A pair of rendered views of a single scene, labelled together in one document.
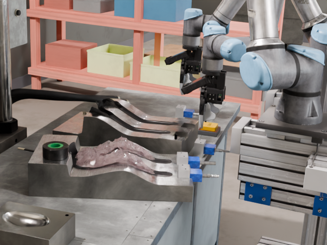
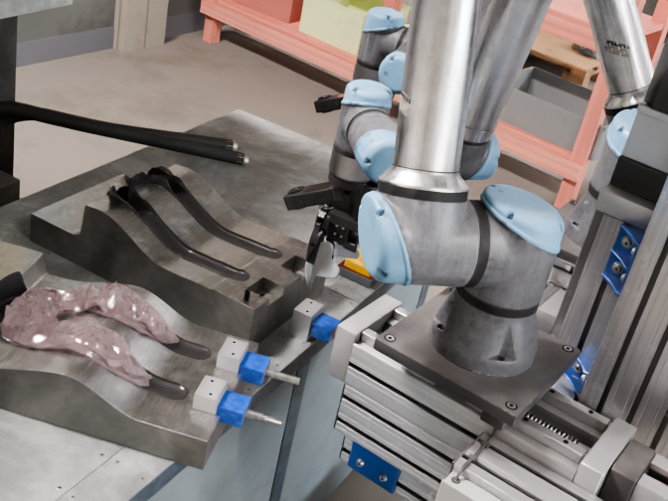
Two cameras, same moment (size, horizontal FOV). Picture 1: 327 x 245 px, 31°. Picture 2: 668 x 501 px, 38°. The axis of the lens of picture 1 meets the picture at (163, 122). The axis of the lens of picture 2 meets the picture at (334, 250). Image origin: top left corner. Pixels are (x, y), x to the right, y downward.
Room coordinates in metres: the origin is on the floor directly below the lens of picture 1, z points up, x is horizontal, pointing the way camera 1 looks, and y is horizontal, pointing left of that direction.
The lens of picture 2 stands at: (0.63, -0.36, 1.77)
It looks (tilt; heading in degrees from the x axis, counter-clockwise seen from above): 29 degrees down; 8
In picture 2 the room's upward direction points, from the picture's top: 12 degrees clockwise
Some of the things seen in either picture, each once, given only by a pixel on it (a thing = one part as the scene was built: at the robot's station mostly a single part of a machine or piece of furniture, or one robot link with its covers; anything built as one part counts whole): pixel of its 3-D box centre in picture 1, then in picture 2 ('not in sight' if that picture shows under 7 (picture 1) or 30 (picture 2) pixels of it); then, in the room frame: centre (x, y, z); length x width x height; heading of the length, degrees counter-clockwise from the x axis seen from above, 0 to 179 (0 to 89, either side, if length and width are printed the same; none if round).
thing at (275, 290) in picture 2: (180, 139); (263, 296); (2.01, -0.06, 0.87); 0.05 x 0.05 x 0.04; 74
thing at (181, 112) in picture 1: (190, 113); not in sight; (2.47, -0.12, 0.83); 0.13 x 0.05 x 0.05; 76
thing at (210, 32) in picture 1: (214, 42); (364, 119); (2.03, -0.16, 1.23); 0.09 x 0.08 x 0.11; 26
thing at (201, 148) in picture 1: (212, 149); (329, 329); (2.04, -0.19, 0.83); 0.13 x 0.05 x 0.05; 77
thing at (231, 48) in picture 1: (233, 48); (390, 148); (1.95, -0.22, 1.22); 0.11 x 0.11 x 0.08; 26
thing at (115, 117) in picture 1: (130, 115); (187, 219); (2.11, 0.13, 0.92); 0.35 x 0.16 x 0.09; 74
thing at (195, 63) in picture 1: (191, 59); not in sight; (2.48, -0.11, 1.07); 0.09 x 0.08 x 0.12; 76
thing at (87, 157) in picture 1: (115, 153); (87, 319); (1.77, 0.15, 0.90); 0.26 x 0.18 x 0.08; 91
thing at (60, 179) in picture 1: (114, 166); (82, 343); (1.76, 0.15, 0.86); 0.50 x 0.26 x 0.11; 91
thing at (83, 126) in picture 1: (127, 127); (181, 237); (2.13, 0.14, 0.87); 0.50 x 0.26 x 0.14; 74
